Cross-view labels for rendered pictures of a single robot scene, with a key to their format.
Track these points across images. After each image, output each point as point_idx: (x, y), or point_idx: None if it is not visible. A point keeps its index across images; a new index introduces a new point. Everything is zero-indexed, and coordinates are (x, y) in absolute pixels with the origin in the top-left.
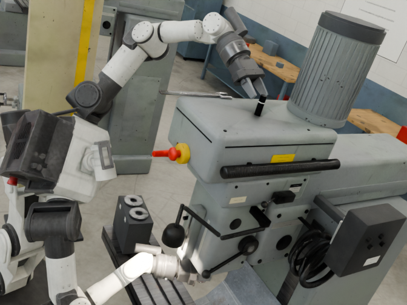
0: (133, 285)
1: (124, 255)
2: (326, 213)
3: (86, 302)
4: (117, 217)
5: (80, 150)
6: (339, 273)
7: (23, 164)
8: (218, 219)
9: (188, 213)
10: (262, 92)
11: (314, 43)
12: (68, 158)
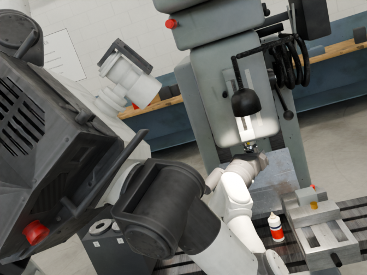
0: (201, 269)
1: (152, 273)
2: (267, 24)
3: (272, 250)
4: (102, 259)
5: (84, 98)
6: (329, 30)
7: (71, 121)
8: (256, 54)
9: (247, 55)
10: None
11: None
12: (90, 108)
